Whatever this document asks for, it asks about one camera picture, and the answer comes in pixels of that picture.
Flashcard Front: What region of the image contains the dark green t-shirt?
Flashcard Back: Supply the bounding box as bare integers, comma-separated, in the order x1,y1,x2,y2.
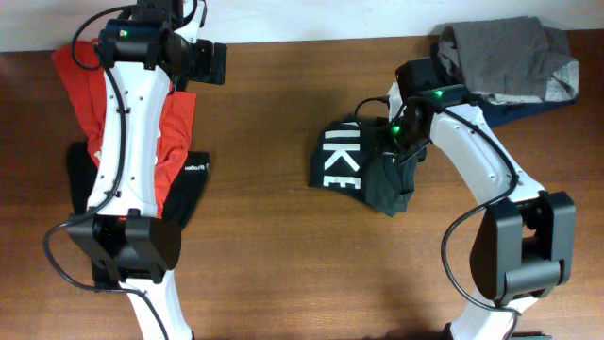
309,115,428,217

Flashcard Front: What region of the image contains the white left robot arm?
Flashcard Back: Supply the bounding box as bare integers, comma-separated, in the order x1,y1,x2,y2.
42,19,227,339

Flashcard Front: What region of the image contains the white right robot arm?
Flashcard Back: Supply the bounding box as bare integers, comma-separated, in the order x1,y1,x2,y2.
386,84,576,340

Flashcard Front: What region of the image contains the navy blue folded garment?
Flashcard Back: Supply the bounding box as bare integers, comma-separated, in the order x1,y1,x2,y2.
429,42,577,128

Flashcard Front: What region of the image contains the red soccer t-shirt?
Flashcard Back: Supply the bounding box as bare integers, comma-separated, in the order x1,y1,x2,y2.
51,45,196,218

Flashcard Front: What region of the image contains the black garment with white logo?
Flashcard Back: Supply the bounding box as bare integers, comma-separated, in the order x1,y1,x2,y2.
65,141,211,292

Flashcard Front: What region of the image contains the grey folded garment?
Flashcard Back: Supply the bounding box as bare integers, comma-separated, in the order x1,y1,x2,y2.
437,16,579,105

